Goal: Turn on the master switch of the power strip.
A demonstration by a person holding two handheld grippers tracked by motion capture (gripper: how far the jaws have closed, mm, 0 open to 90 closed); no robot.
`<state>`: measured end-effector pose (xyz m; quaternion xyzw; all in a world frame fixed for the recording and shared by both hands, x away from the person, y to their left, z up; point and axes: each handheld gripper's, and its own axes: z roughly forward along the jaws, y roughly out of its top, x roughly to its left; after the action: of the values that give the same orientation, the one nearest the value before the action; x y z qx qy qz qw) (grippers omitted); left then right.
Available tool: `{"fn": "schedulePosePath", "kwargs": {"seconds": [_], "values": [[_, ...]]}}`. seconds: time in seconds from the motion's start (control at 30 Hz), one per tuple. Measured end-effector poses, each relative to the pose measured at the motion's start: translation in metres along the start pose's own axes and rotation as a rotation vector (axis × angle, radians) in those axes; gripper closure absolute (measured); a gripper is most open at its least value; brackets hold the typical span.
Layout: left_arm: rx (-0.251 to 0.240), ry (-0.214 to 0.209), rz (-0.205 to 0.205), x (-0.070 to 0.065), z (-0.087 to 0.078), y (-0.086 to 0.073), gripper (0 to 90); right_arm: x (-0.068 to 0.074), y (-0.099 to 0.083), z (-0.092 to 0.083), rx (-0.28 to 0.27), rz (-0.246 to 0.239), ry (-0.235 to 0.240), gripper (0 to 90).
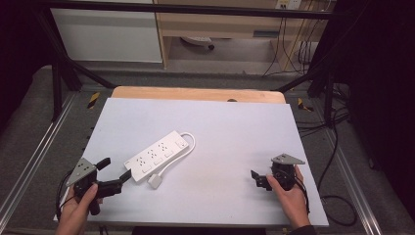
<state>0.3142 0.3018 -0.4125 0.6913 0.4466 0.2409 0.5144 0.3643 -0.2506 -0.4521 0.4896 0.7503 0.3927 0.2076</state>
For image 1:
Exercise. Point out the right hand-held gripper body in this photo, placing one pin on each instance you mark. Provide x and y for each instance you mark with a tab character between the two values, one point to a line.
283	173

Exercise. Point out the white cabinet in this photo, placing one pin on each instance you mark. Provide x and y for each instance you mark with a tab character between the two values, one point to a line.
104	36

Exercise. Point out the light wooden desk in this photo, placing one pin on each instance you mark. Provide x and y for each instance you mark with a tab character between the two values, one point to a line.
221	24

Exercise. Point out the aluminium floor rail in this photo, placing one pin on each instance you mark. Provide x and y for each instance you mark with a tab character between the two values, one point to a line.
352	182
36	153

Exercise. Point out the office chair base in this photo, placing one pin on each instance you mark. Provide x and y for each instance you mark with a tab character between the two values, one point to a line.
199	41

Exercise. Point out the white table cover board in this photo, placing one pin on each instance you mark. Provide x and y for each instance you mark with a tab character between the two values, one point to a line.
228	137

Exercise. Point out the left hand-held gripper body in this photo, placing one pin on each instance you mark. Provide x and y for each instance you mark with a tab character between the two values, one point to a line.
81	171

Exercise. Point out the person's right hand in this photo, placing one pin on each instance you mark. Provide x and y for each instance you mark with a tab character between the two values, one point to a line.
293	202

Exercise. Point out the yellow black tape strip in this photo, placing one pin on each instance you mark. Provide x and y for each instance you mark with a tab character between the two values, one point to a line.
93	100
304	105

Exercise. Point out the black metal frame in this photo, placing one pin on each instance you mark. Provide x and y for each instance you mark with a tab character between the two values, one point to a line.
182	9

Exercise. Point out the white wall outlet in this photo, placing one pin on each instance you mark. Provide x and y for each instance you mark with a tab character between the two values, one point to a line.
288	4

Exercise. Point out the person's left hand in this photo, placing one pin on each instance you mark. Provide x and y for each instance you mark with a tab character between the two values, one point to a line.
75	212

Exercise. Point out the white power strip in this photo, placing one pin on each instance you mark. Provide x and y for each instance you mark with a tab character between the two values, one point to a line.
156	156

